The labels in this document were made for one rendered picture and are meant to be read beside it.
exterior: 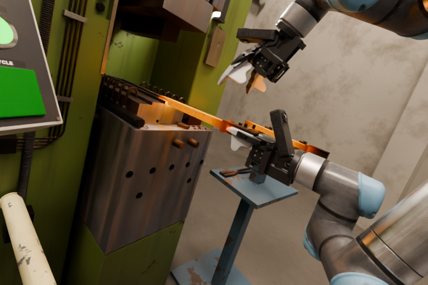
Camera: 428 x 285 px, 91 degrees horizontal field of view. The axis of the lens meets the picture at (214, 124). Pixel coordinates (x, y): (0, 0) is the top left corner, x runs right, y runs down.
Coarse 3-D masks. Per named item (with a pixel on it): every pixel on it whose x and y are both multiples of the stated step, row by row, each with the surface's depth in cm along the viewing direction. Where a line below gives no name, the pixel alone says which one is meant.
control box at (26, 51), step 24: (0, 0) 32; (24, 0) 35; (24, 24) 35; (0, 48) 31; (24, 48) 34; (48, 72) 37; (48, 96) 36; (0, 120) 29; (24, 120) 32; (48, 120) 36
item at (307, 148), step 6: (246, 120) 116; (258, 126) 109; (264, 132) 106; (270, 132) 104; (294, 144) 95; (300, 144) 93; (306, 144) 92; (306, 150) 91; (312, 150) 90; (318, 150) 89; (324, 150) 88; (324, 156) 87
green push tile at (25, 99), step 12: (0, 72) 30; (12, 72) 31; (24, 72) 33; (0, 84) 29; (12, 84) 31; (24, 84) 32; (36, 84) 34; (0, 96) 29; (12, 96) 30; (24, 96) 32; (36, 96) 34; (0, 108) 29; (12, 108) 30; (24, 108) 32; (36, 108) 33
